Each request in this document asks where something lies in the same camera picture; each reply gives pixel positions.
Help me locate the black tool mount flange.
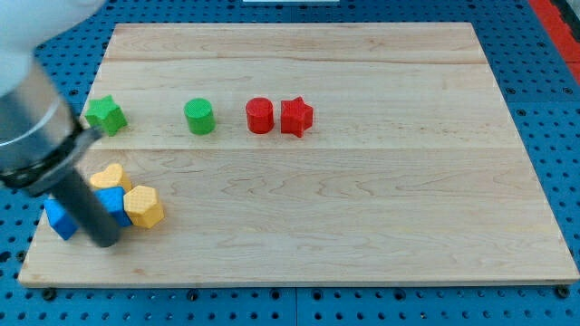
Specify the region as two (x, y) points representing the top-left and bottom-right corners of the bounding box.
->
(1, 127), (102, 197)

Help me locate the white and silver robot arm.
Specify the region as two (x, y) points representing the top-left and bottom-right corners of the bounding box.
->
(1, 0), (121, 247)

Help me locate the green cylinder block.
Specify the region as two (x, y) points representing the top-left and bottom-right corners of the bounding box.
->
(184, 98), (216, 135)

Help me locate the yellow heart block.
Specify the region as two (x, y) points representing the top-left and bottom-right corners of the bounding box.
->
(89, 163), (132, 192)

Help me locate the blue pentagon block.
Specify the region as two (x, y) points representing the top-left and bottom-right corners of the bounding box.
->
(94, 187), (132, 227)

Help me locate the red cylinder block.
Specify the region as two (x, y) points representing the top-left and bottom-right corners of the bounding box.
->
(246, 97), (275, 134)

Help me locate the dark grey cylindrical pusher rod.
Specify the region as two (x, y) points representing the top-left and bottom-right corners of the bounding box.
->
(51, 168), (121, 247)

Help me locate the light wooden board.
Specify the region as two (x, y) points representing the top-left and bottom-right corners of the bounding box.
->
(19, 23), (579, 288)

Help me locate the red strip at corner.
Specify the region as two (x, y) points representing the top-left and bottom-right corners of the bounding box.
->
(528, 0), (579, 82)

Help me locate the yellow hexagon block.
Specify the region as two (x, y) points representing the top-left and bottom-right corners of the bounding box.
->
(123, 186), (165, 228)

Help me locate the red star block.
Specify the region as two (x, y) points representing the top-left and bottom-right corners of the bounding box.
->
(280, 97), (314, 138)

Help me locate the blue triangle block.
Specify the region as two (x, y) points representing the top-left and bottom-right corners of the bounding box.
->
(43, 197), (79, 241)

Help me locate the green star block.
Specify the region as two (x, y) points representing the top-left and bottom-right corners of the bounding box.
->
(84, 95), (128, 137)

